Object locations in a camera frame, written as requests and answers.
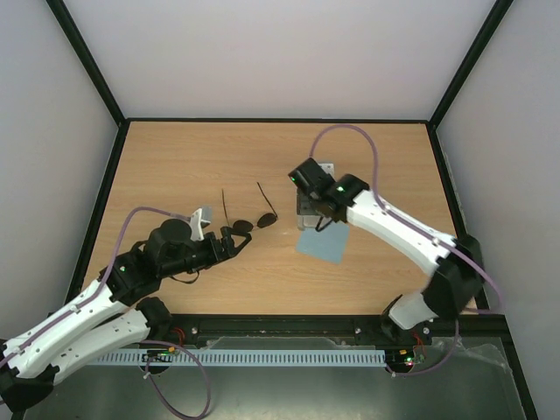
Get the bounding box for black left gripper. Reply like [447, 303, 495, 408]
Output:
[161, 226, 252, 278]

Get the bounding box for grey felt glasses case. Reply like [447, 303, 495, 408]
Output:
[296, 161, 334, 231]

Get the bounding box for blue cleaning cloth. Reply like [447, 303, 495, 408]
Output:
[296, 223, 349, 264]

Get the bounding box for black round sunglasses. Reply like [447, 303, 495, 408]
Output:
[220, 181, 279, 234]

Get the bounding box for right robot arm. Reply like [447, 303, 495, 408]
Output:
[289, 157, 484, 344]

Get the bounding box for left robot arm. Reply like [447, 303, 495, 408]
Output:
[1, 216, 251, 412]

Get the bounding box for left green circuit board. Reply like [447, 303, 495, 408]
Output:
[146, 346, 180, 358]

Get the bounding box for green circuit board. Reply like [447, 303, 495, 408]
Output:
[146, 346, 180, 358]
[395, 345, 427, 367]

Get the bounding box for right green circuit board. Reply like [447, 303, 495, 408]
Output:
[395, 345, 427, 367]

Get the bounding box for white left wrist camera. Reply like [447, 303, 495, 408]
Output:
[188, 206, 213, 242]

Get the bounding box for black aluminium frame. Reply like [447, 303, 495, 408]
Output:
[9, 0, 540, 420]

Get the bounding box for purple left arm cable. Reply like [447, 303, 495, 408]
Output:
[0, 206, 214, 419]

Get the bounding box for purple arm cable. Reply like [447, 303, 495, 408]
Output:
[0, 206, 214, 419]
[308, 124, 505, 378]

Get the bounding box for light blue slotted cable duct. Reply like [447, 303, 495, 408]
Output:
[91, 348, 386, 368]

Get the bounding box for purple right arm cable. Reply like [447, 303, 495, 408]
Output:
[308, 124, 505, 378]

